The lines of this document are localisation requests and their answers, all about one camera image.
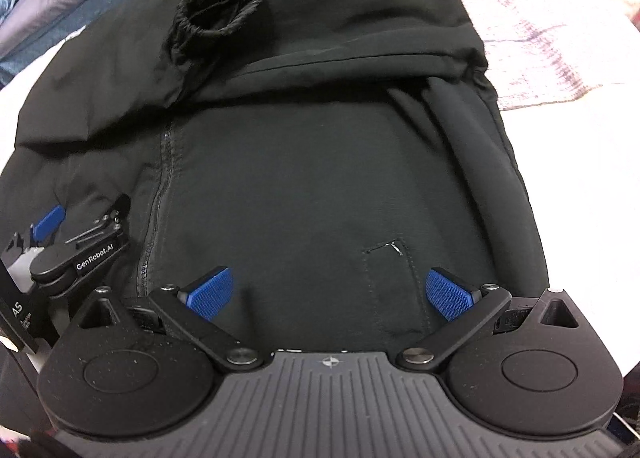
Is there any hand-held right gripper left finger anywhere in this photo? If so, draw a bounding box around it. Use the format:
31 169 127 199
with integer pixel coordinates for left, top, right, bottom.
74 266 264 371

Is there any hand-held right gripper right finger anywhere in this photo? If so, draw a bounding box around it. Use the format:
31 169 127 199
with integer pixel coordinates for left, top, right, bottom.
396 266 585 372

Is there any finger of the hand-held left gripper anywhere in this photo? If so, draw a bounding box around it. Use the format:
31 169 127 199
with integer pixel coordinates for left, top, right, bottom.
64 193 132 244
27 204 67 245

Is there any black jacket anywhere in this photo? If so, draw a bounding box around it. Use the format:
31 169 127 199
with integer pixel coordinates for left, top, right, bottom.
0 0 552 421

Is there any pink bed sheet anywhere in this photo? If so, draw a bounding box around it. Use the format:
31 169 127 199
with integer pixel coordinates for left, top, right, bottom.
0 0 640 301

